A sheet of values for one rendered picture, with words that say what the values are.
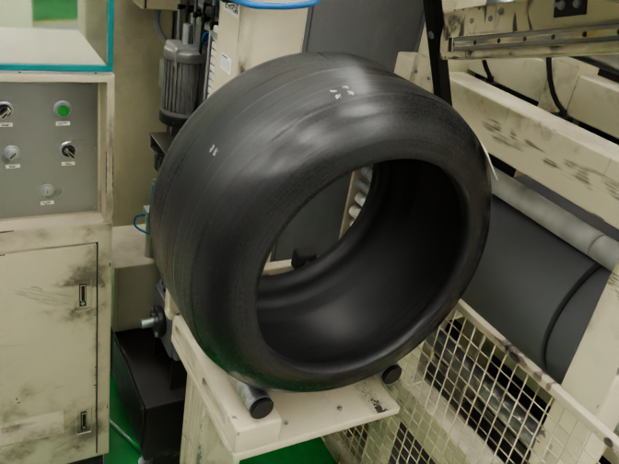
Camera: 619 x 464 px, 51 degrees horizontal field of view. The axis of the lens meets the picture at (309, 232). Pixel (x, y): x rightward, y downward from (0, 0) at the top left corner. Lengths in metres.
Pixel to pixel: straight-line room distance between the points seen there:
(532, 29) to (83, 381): 1.45
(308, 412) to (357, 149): 0.60
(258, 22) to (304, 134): 0.38
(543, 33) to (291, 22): 0.44
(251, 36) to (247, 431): 0.70
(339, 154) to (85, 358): 1.18
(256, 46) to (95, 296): 0.85
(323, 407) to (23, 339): 0.84
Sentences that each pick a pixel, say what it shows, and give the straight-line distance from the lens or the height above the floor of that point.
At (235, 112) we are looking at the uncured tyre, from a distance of 0.98.
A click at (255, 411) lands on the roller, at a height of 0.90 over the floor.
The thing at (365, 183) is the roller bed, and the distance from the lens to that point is 1.61.
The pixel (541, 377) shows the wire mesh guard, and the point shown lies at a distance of 1.27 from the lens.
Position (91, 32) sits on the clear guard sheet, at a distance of 1.53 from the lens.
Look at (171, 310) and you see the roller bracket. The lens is 1.41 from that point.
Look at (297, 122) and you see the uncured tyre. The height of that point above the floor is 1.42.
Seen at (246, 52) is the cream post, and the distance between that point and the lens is 1.23.
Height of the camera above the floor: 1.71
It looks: 28 degrees down
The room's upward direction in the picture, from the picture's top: 10 degrees clockwise
